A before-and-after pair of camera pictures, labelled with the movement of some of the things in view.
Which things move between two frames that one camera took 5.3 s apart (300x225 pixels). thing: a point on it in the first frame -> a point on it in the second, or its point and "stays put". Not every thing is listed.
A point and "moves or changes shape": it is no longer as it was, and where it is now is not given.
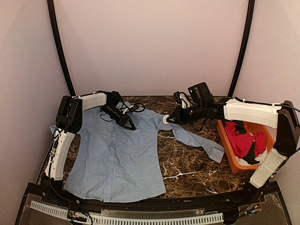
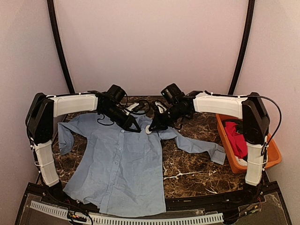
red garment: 240,142 stays put
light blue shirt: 107,163 moves or changes shape
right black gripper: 179,118 -> 161,124
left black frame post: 51,11 stays put
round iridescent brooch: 164,121 moves or changes shape
